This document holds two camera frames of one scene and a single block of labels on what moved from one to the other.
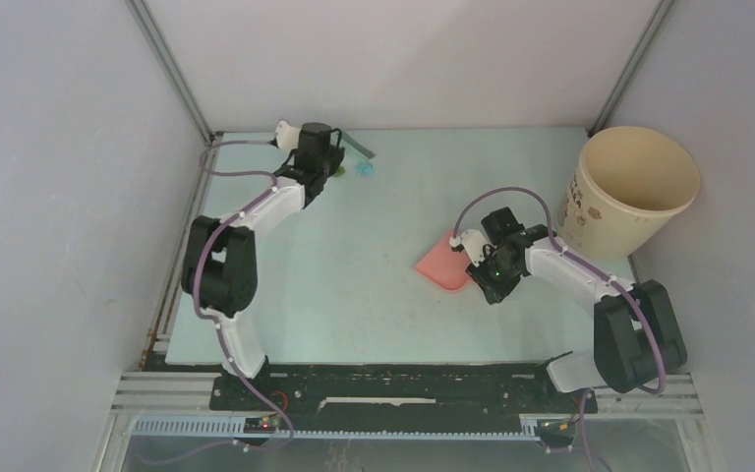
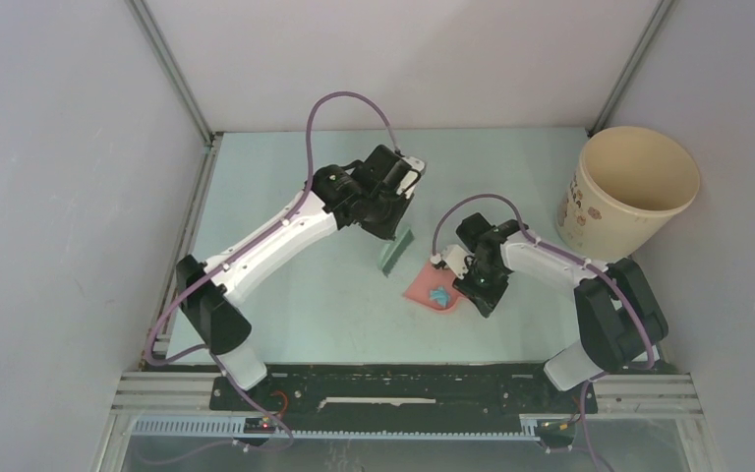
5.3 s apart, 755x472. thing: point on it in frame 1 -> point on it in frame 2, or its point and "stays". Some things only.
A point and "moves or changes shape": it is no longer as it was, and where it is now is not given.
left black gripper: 336,154 -> 386,230
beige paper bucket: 627,186 stays
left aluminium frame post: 173,70 stays
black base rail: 345,390 stays
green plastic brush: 352,147 -> 391,252
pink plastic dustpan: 444,267 moves or changes shape
